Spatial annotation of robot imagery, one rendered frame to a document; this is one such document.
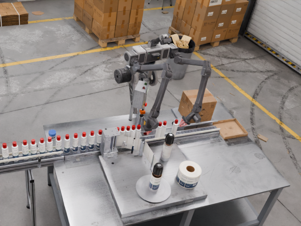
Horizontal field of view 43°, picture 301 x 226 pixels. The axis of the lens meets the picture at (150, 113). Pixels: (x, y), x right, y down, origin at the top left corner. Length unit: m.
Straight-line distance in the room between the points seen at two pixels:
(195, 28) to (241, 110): 1.95
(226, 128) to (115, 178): 1.49
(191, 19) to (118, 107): 2.58
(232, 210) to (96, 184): 1.62
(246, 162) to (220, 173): 0.35
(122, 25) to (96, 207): 4.37
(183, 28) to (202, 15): 0.58
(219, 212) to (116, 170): 1.33
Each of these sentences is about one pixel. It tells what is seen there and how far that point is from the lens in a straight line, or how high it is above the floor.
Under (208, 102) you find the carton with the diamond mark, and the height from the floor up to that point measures 1.11.
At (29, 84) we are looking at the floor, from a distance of 5.93.
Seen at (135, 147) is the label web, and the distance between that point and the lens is 3.58.
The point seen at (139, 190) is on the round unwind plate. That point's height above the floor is 0.89.
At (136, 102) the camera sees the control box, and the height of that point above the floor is 1.34.
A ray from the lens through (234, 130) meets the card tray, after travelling 4.30.
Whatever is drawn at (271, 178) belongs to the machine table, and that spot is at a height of 0.83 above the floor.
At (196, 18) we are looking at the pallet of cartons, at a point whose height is 0.61.
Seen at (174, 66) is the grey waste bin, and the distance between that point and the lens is 6.28.
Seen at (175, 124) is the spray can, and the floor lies 1.05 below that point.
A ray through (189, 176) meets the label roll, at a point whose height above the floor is 1.02.
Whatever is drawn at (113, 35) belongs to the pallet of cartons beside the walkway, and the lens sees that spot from 7.00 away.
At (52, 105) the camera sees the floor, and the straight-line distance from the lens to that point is 5.52.
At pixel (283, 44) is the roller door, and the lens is 7.89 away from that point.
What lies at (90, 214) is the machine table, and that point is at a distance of 3.20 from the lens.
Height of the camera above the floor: 3.40
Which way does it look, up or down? 38 degrees down
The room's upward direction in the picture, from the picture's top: 11 degrees clockwise
